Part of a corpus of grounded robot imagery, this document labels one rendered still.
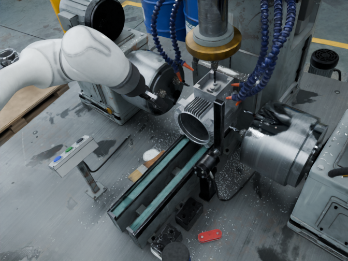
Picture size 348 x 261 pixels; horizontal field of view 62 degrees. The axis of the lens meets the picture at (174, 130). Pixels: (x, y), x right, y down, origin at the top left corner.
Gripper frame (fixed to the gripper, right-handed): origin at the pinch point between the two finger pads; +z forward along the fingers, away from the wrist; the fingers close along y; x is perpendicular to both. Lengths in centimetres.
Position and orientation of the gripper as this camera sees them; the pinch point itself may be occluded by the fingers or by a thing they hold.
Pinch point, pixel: (160, 104)
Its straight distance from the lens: 98.3
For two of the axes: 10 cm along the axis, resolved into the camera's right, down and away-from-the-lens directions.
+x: -5.0, 8.7, -0.3
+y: -7.7, -4.2, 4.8
